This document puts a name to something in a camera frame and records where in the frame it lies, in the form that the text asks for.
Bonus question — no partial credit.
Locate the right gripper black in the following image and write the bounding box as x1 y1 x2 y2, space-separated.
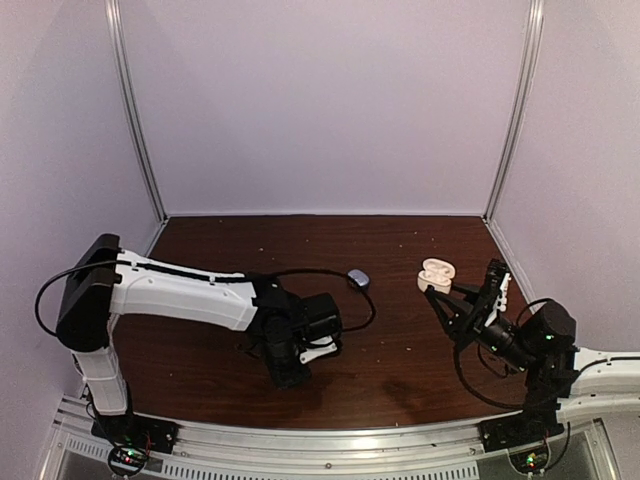
425 280 537 375

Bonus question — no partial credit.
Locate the cream white charging case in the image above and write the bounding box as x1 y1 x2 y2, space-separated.
417 258 456 294

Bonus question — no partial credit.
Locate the lavender earbud charging case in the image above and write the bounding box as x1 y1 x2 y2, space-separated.
347 269 371 291

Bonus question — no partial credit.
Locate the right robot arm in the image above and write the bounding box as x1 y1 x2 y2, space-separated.
421 279 639 442

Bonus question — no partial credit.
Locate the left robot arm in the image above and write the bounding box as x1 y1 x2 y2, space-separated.
55 234 342 444

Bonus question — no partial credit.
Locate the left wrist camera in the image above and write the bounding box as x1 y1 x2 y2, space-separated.
298 335 342 365

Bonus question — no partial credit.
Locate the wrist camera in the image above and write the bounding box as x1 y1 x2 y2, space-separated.
483 259 512 327
298 335 342 365

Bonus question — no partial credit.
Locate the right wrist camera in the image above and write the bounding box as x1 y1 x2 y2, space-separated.
483 259 512 327

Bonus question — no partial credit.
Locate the right black cable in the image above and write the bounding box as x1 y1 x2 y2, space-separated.
453 299 536 411

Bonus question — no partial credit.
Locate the black cable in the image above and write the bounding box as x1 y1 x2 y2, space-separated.
34 268 377 341
453 299 536 411

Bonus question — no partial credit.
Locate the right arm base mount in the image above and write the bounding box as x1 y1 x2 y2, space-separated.
478 400 571 479

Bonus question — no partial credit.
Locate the front aluminium rail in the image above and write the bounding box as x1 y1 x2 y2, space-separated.
35 396 622 479

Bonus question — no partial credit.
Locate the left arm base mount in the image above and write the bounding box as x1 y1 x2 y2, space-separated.
86 400 179 478

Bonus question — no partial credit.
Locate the left black cable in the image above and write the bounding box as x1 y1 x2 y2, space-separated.
34 268 377 341

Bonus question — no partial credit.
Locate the right aluminium frame post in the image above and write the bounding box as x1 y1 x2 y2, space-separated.
483 0 545 224

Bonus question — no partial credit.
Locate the aluminium frame post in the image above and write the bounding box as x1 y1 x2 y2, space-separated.
103 0 169 224
483 0 545 224

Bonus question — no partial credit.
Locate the left aluminium frame post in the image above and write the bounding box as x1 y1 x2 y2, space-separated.
103 0 169 224

